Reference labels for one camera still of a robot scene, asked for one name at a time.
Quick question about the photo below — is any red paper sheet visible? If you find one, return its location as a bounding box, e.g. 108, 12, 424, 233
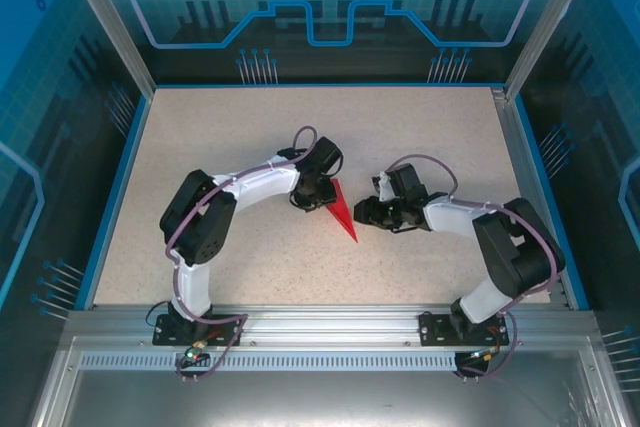
324, 178, 360, 245

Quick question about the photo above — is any blue table edge strip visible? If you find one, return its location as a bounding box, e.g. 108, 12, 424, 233
81, 94, 154, 312
508, 95, 592, 312

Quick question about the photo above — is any yellow power connector with LED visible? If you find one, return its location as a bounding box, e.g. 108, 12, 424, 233
467, 346, 503, 364
180, 340, 210, 367

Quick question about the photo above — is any grey metal tray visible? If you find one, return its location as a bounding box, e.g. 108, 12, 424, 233
29, 336, 621, 427

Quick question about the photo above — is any blue grid print side panel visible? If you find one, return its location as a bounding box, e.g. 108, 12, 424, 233
509, 0, 640, 427
0, 0, 151, 427

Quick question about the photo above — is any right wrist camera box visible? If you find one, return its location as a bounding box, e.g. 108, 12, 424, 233
369, 162, 430, 206

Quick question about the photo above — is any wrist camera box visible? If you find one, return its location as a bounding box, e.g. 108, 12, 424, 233
369, 162, 430, 206
307, 136, 346, 173

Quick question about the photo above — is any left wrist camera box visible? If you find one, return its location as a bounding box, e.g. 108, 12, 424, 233
307, 136, 346, 173

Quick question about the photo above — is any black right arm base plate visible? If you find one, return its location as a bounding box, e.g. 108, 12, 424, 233
418, 311, 516, 348

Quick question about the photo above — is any long aluminium base rail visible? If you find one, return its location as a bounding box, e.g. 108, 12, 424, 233
64, 304, 601, 348

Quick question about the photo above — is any aluminium table side rail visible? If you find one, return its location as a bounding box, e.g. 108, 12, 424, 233
492, 86, 571, 309

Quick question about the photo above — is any slotted aluminium cable duct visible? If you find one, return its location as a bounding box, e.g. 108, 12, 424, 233
77, 352, 461, 373

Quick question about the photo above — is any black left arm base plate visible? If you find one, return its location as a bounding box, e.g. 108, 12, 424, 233
152, 314, 245, 347

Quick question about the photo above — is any aluminium frame post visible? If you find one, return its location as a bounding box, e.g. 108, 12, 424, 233
53, 0, 157, 98
502, 0, 601, 101

